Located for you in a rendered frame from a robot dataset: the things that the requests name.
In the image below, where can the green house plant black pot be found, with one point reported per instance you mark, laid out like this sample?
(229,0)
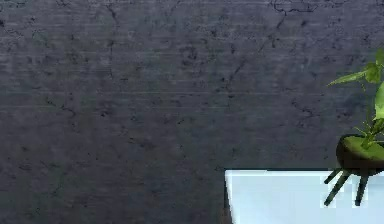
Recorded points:
(356,160)

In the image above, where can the pale blue table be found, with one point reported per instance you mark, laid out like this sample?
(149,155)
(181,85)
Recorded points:
(283,196)

